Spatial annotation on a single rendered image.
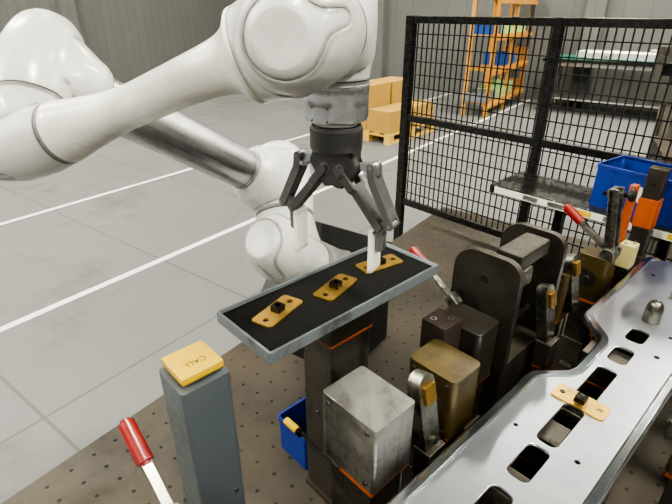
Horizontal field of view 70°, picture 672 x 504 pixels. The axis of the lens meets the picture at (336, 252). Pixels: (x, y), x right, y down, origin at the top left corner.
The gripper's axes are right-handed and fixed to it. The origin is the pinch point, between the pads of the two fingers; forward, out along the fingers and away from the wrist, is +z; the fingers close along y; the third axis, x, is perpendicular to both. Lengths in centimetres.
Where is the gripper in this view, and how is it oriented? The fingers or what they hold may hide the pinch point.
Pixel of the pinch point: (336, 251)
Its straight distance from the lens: 76.6
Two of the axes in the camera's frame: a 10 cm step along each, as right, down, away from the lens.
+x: 5.4, -3.8, 7.5
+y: 8.4, 2.4, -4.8
